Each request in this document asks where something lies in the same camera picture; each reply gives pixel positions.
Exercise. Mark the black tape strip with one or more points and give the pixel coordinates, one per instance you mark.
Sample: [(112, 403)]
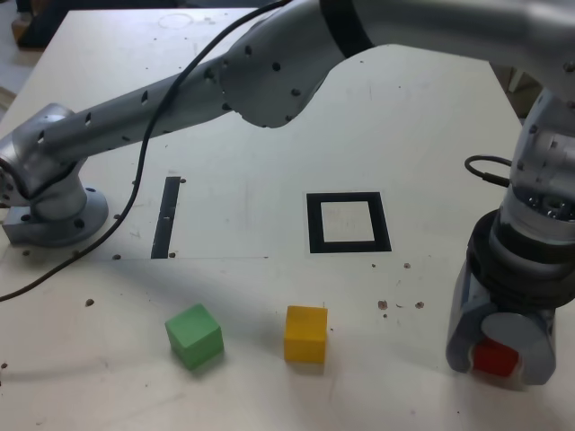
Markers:
[(164, 224)]

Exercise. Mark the green cube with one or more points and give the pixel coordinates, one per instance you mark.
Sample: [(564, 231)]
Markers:
[(193, 336)]

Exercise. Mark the red cube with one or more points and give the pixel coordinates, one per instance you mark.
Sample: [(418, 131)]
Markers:
[(496, 359)]

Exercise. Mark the yellow cube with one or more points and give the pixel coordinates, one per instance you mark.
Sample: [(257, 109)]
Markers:
[(305, 334)]

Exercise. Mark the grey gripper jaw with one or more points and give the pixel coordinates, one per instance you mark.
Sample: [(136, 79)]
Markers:
[(460, 323), (534, 341)]

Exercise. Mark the black tape square outline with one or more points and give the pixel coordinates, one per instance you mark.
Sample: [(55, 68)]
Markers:
[(314, 224)]

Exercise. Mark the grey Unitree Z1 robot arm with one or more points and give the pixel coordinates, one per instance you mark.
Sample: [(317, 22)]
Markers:
[(269, 81)]

